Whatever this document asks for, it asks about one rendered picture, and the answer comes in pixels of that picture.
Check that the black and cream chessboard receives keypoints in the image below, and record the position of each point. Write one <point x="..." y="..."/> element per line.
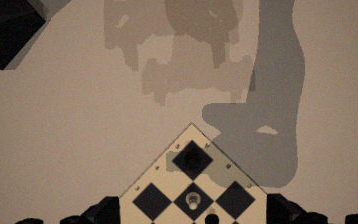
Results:
<point x="159" y="195"/>

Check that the white pawn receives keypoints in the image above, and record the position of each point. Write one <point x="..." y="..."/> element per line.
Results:
<point x="193" y="199"/>

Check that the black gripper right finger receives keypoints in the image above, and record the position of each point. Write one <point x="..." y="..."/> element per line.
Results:
<point x="278" y="208"/>

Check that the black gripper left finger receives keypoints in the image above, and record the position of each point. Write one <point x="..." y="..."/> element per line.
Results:
<point x="107" y="211"/>

